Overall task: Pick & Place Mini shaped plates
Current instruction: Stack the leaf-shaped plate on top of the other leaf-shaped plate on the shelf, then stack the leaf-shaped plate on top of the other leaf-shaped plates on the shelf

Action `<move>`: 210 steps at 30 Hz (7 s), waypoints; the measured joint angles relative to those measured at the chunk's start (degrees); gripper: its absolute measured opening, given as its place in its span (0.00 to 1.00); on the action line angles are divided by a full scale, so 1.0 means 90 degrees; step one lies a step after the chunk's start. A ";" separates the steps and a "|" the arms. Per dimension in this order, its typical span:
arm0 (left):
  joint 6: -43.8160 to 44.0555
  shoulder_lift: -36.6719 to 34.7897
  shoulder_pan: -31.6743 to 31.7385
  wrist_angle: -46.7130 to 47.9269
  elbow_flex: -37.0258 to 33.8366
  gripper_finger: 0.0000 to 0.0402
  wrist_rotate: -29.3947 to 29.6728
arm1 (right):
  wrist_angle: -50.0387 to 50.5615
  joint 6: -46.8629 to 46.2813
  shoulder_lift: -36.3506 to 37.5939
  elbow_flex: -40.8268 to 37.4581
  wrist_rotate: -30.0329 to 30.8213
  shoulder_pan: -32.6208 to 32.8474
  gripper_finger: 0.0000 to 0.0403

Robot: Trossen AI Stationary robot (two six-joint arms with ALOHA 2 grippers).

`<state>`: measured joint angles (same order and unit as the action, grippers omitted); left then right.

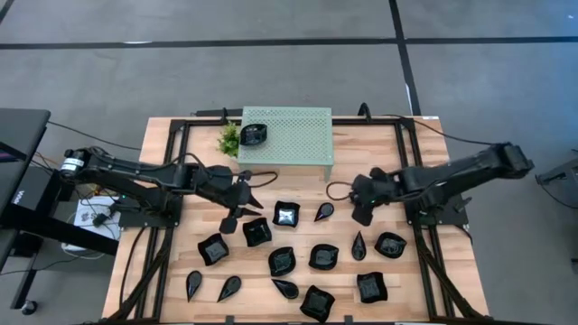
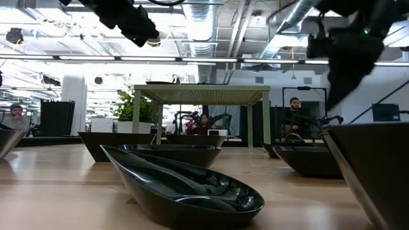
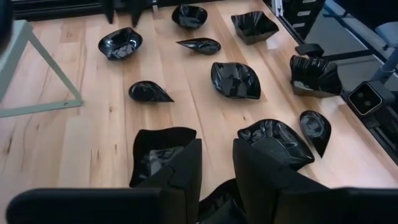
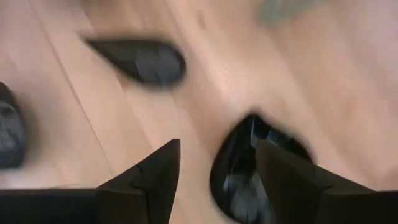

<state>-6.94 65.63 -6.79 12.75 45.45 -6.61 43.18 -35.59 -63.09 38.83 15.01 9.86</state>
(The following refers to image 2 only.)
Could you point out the black square mini plate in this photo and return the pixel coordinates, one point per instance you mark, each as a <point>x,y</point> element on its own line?
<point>306,163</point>
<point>96,143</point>
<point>9,140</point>
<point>195,140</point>
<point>377,166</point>

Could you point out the long ceiling light strip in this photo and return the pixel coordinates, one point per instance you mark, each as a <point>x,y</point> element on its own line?
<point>207,59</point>

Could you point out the person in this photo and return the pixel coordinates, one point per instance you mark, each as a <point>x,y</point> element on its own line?
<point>294,115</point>
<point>201,126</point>
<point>16,121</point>

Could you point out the black cabinet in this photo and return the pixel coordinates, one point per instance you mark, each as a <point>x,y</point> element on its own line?
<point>57,118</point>

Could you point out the black round mini plate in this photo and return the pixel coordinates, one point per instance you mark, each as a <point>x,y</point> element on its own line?
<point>198,158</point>

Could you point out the green plant in white pot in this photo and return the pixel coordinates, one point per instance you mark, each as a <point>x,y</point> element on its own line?
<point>124,110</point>

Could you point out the silver ceiling duct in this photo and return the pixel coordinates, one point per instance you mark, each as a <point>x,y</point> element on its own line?
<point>298,12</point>
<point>201,19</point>

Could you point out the yellow hanging pendant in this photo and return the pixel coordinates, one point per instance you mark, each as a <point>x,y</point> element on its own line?
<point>293,76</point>

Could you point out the black rectangular frame stand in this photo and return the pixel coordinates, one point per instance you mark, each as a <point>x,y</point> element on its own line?
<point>303,88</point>

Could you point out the white round column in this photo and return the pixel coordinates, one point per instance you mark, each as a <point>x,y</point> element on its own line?
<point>76,96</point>

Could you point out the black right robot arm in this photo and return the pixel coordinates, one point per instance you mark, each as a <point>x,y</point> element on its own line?
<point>390,9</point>

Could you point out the grey domed object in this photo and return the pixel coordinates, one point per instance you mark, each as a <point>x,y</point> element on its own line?
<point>294,137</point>

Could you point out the green perforated mini table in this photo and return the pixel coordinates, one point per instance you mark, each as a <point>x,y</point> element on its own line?
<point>204,95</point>

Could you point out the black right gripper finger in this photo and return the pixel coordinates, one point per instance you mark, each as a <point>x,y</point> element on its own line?
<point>340,91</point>

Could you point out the round black speaker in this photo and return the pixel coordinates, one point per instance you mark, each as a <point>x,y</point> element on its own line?
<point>98,80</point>

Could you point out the background black robot arm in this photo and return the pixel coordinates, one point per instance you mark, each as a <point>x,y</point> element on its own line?
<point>223,117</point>
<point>179,119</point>
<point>332,119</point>

